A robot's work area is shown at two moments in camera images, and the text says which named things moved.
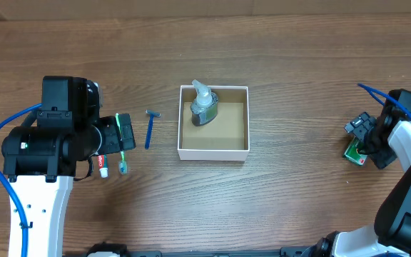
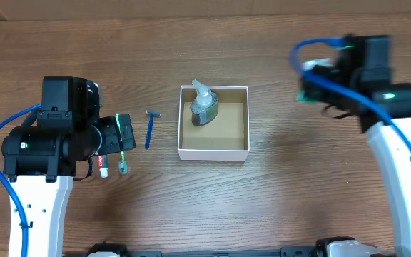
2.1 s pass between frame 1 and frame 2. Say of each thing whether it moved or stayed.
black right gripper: moved
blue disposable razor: stayed
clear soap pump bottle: stayed
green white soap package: moved
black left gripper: stayed
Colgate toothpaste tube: stayed
